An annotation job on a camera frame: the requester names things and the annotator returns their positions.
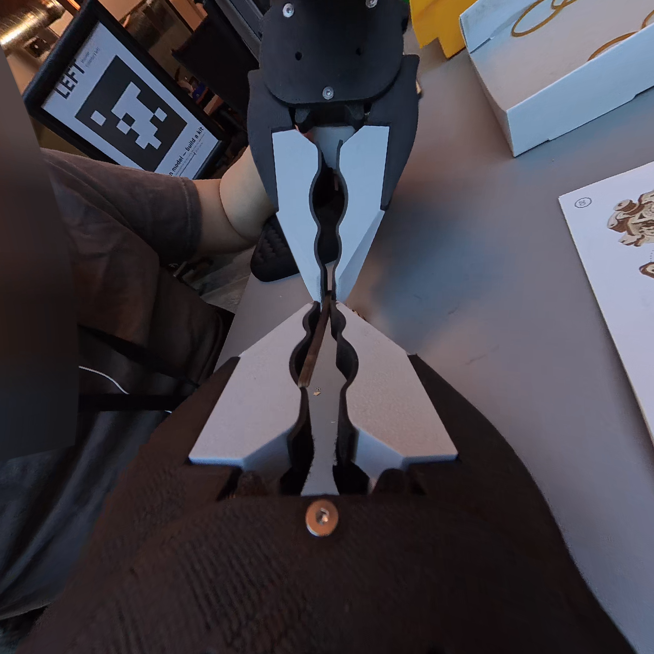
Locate notched round wooden disc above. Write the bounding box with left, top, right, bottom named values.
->
left=298, top=301, right=331, bottom=390

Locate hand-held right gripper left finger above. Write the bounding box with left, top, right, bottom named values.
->
left=189, top=301, right=328, bottom=495

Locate white cardboard box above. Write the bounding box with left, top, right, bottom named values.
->
left=459, top=0, right=654, bottom=157

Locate cluster of tan rubber rings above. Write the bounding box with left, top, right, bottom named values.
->
left=511, top=0, right=654, bottom=62

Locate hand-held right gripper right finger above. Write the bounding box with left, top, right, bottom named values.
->
left=329, top=301, right=459, bottom=495

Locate illustrated instruction booklet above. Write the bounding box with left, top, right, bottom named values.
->
left=558, top=161, right=654, bottom=445

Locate black framed tag sign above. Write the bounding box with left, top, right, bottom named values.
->
left=23, top=0, right=228, bottom=180

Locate black bumpy pad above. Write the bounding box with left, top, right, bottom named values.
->
left=249, top=225, right=302, bottom=283

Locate yellow plastic bin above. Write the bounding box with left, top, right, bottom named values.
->
left=409, top=0, right=481, bottom=58

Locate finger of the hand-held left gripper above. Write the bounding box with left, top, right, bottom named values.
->
left=331, top=125, right=391, bottom=303
left=271, top=129, right=329, bottom=303

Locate grey desk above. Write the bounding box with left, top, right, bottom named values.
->
left=212, top=31, right=654, bottom=614

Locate person's dark clothing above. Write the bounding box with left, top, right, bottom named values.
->
left=0, top=148, right=241, bottom=621

